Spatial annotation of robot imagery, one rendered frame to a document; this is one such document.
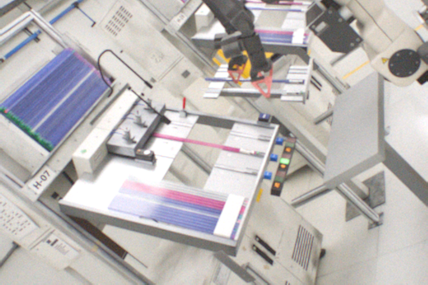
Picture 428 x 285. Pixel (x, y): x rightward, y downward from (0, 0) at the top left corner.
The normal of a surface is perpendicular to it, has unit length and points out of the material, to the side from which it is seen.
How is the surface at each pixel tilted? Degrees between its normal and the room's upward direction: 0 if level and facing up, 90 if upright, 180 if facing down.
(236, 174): 47
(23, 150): 90
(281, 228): 90
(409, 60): 90
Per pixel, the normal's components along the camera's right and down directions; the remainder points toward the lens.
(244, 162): -0.04, -0.79
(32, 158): -0.32, 0.60
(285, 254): 0.61, -0.47
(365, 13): -0.16, 0.47
